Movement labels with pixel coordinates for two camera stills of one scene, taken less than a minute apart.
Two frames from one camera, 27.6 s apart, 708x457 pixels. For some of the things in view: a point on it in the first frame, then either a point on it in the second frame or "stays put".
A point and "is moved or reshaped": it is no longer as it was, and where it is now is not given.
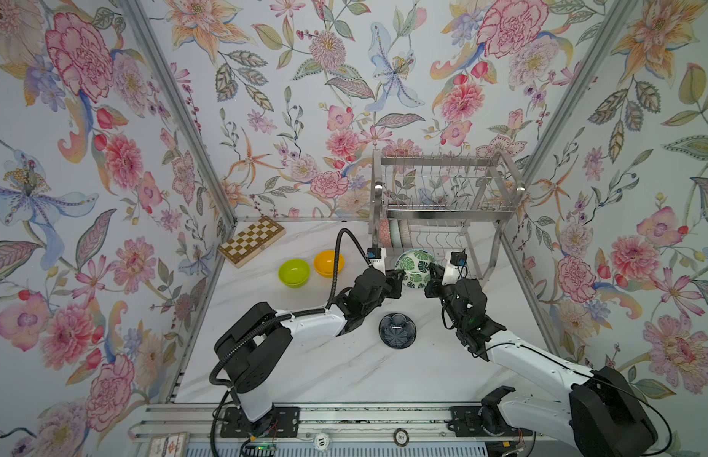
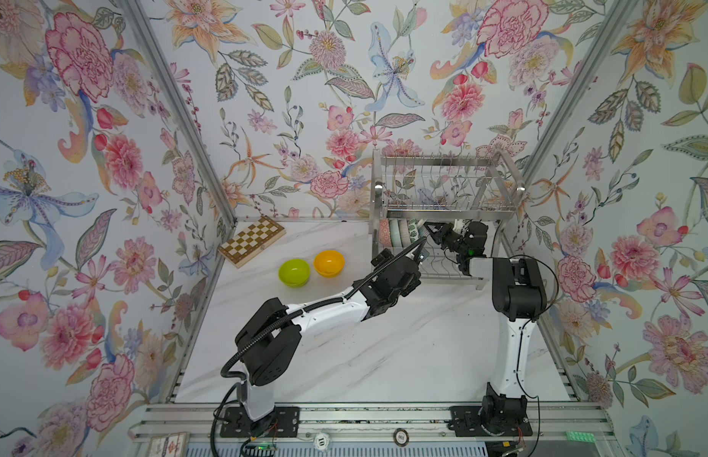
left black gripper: x=389 y=283 stays put
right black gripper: x=441 y=288 → x=445 y=237
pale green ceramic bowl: x=395 y=233 stays put
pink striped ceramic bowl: x=405 y=233 stays put
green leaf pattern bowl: x=415 y=263 is moved or reshaped
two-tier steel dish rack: x=426 y=203 stays put
